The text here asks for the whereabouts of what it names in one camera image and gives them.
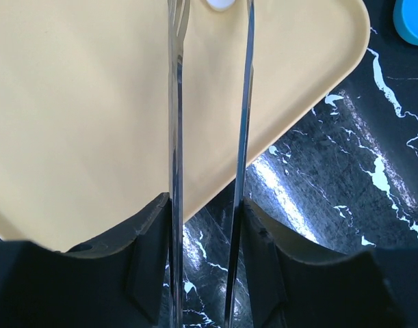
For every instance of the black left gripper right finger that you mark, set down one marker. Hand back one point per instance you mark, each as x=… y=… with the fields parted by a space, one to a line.
x=294 y=282

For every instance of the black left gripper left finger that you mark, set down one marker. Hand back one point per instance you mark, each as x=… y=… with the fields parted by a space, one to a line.
x=112 y=280

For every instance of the metal tongs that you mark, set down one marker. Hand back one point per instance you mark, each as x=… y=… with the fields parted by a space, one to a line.
x=178 y=18

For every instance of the teal tin lid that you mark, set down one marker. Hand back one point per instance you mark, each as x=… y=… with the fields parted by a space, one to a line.
x=405 y=18

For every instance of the white oval chocolate right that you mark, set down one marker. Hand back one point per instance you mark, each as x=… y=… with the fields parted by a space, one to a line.
x=220 y=5

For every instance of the orange plastic tray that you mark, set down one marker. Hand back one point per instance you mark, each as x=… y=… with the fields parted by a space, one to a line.
x=84 y=102

